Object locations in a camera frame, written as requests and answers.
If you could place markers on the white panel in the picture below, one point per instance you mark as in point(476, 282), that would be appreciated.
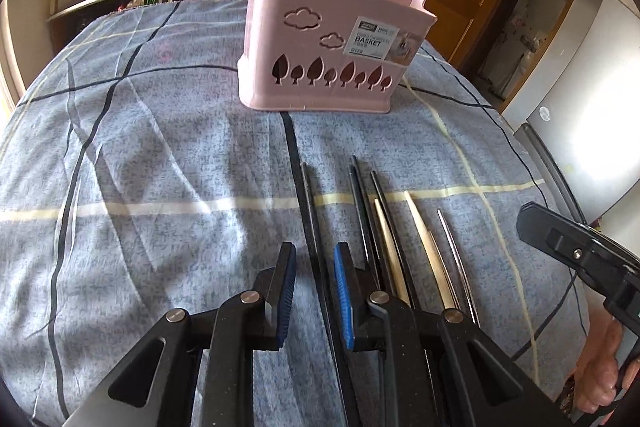
point(590, 97)

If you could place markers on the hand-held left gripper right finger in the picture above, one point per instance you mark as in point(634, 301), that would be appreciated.
point(342, 287)

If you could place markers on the pink plastic basket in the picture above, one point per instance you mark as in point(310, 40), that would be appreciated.
point(300, 52)

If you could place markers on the person's right hand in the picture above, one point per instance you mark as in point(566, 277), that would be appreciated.
point(600, 367)

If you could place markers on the metal side shelf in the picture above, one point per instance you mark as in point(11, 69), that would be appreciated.
point(90, 4)

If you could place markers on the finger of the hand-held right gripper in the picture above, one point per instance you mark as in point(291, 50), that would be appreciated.
point(537, 222)

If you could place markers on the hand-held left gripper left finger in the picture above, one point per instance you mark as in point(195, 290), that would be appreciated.
point(286, 287)

